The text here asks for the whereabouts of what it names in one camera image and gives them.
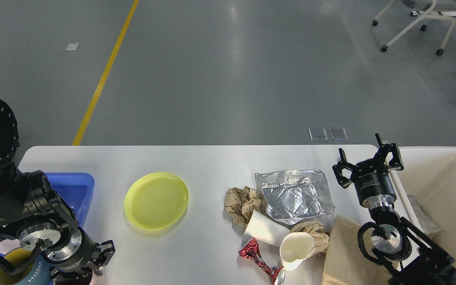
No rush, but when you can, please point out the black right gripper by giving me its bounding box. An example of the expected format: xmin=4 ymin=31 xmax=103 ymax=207
xmin=332 ymin=133 xmax=405 ymax=209

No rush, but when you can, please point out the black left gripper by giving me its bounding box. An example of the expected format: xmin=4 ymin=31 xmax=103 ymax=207
xmin=43 ymin=229 xmax=116 ymax=283

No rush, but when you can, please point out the teal HOME mug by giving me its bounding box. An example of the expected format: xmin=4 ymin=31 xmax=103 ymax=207
xmin=0 ymin=248 xmax=51 ymax=285

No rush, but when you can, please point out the yellow plastic plate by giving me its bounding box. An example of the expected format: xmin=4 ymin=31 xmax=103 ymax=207
xmin=123 ymin=172 xmax=189 ymax=231

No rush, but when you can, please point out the pink mug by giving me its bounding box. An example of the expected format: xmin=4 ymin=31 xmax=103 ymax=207
xmin=57 ymin=276 xmax=92 ymax=285

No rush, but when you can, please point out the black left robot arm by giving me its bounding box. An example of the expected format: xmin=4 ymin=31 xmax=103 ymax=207
xmin=0 ymin=99 xmax=115 ymax=285

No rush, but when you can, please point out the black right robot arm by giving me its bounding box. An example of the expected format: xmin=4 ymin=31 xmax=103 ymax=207
xmin=332 ymin=134 xmax=456 ymax=285

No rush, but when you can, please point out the beige plastic bin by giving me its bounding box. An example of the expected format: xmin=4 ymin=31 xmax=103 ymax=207
xmin=391 ymin=146 xmax=456 ymax=267

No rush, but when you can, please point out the blue plastic tray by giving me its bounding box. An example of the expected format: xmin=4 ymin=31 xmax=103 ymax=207
xmin=46 ymin=173 xmax=95 ymax=227

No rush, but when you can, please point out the white plate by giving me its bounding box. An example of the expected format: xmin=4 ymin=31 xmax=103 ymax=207
xmin=0 ymin=239 xmax=19 ymax=256

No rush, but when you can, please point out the brown paper bag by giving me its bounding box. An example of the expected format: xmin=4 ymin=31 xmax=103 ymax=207
xmin=321 ymin=214 xmax=391 ymax=285

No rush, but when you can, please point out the crushed white paper cup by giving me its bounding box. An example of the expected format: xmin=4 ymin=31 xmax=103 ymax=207
xmin=280 ymin=232 xmax=315 ymax=271

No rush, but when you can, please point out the white paper cup lying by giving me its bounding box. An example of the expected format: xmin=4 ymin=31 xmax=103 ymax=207
xmin=243 ymin=211 xmax=290 ymax=247

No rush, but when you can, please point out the crumpled brown paper ball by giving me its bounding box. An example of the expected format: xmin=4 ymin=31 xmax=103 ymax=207
xmin=223 ymin=186 xmax=262 ymax=227

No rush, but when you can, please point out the red foil wrapper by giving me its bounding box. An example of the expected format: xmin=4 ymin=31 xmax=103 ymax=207
xmin=238 ymin=237 xmax=282 ymax=285

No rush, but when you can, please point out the white rolling chair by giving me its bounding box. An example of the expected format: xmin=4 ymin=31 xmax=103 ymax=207
xmin=380 ymin=0 xmax=456 ymax=56

